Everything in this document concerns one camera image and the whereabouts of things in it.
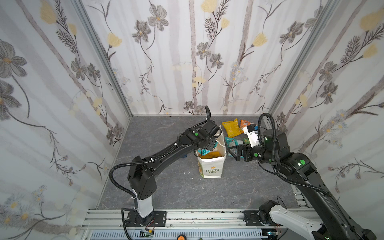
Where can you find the white green paper bag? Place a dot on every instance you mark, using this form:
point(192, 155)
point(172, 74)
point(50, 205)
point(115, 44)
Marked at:
point(213, 168)

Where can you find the orange black knob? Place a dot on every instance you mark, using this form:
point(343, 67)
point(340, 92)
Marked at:
point(181, 237)

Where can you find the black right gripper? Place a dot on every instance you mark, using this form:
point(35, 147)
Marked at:
point(240, 152)

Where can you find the left corner aluminium profile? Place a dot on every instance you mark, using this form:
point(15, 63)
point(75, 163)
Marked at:
point(101, 53)

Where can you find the white slotted cable duct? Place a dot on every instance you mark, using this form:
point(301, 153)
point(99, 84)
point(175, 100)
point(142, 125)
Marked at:
point(218, 234)

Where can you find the black mounting plate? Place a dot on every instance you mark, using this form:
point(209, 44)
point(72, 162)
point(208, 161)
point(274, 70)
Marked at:
point(251, 218)
point(155, 219)

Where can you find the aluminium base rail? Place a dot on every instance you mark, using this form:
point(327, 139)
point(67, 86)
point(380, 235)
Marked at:
point(176, 219)

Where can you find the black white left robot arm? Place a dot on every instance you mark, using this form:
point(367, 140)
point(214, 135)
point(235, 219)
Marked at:
point(143, 172)

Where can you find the small green circuit board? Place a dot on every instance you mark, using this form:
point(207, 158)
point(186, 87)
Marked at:
point(146, 234)

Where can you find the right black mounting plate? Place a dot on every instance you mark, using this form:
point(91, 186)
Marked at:
point(251, 218)

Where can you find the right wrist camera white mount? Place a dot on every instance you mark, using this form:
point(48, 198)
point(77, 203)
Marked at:
point(252, 133)

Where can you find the orange yellow snack packet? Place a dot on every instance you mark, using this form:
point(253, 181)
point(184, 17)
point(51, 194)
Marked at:
point(211, 155)

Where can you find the corner aluminium profile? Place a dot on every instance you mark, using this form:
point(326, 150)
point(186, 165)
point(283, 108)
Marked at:
point(101, 53)
point(328, 11)

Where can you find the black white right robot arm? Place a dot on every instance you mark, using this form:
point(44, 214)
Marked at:
point(268, 145)

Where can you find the teal snack packet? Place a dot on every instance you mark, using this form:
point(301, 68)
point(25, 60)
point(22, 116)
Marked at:
point(204, 152)
point(230, 142)

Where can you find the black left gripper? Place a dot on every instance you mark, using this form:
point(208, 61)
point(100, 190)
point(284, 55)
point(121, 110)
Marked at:
point(212, 143)

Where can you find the right corner aluminium profile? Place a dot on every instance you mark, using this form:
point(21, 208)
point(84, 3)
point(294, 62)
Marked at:
point(328, 11)

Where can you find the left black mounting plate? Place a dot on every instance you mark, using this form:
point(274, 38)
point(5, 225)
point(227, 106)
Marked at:
point(155, 219)

